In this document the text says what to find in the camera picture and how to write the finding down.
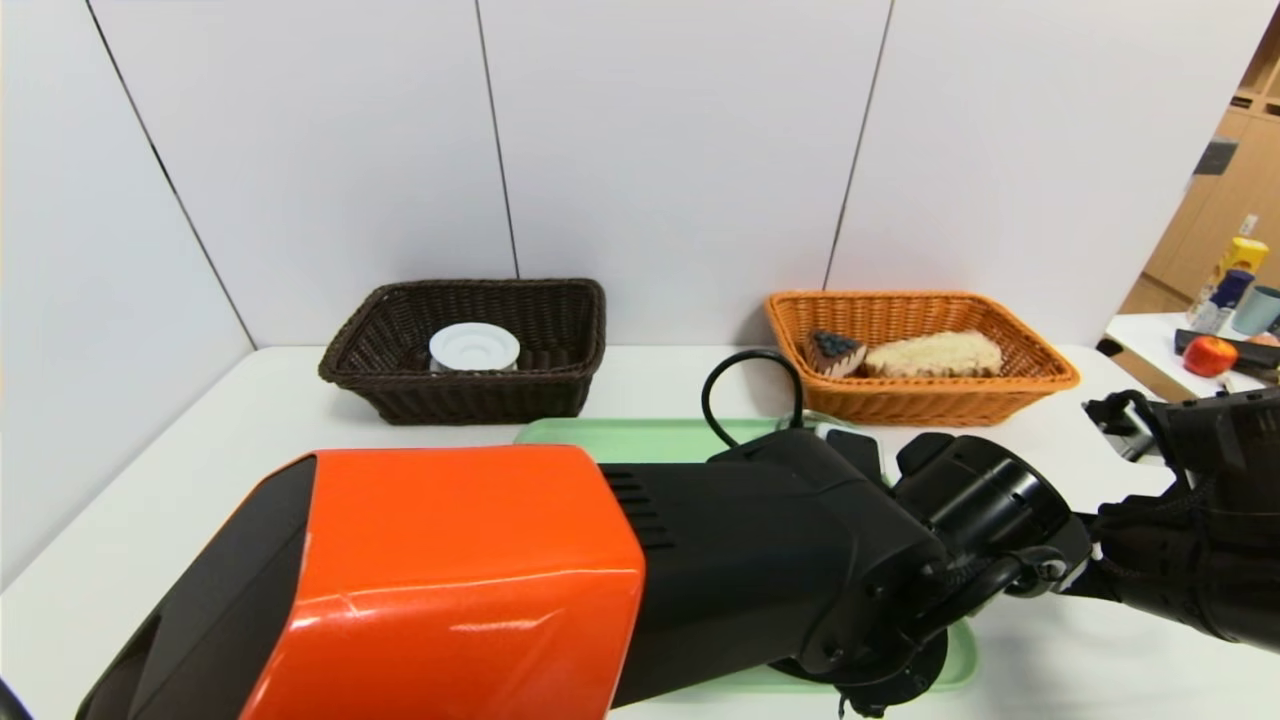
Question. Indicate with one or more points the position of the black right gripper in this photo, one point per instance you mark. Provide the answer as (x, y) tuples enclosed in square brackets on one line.
[(1190, 570)]

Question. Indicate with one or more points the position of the swirled brown bread loaf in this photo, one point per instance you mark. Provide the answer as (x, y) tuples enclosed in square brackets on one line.
[(935, 355)]

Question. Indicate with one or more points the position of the chocolate blueberry cake slice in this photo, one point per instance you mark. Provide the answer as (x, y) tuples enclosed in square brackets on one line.
[(835, 352)]

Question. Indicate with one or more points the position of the white tape roll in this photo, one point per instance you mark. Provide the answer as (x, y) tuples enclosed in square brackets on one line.
[(475, 347)]

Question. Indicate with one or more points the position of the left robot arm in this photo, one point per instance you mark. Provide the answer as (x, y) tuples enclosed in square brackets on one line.
[(450, 580)]

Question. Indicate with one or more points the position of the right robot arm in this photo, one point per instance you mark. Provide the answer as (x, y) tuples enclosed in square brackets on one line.
[(1235, 440)]

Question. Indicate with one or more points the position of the orange wicker basket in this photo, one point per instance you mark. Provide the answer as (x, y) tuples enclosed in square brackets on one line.
[(900, 405)]

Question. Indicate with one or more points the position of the dark brown wicker basket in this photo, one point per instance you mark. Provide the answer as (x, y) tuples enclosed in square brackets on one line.
[(470, 400)]

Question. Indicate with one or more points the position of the red apple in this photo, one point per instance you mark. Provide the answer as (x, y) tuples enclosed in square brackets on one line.
[(1207, 358)]

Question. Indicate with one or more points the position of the black shallow tray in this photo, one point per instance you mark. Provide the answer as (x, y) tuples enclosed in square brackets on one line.
[(1250, 356)]

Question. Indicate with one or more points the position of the white side table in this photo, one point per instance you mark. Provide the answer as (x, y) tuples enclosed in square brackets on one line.
[(1150, 345)]

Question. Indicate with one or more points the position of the clear glass bottle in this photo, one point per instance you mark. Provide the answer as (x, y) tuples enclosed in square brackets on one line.
[(1203, 320)]

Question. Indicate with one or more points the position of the teal cup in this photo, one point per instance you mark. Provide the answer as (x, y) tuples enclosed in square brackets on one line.
[(1256, 312)]

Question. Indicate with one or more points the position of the dark blue can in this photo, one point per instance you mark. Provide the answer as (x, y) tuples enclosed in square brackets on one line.
[(1228, 292)]

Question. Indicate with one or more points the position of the yellow bottle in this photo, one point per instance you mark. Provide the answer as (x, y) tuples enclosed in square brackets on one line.
[(1240, 260)]

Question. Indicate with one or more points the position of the wooden cabinet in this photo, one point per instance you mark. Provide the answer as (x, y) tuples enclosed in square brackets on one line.
[(1210, 230)]

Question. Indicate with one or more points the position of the grey plaque on cabinet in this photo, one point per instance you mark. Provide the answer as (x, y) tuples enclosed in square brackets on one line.
[(1212, 160)]

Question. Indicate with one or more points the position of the light green plastic tray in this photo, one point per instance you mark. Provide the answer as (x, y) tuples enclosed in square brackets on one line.
[(640, 440)]

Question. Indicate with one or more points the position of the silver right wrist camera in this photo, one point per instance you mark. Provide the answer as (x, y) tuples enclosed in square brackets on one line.
[(1128, 435)]

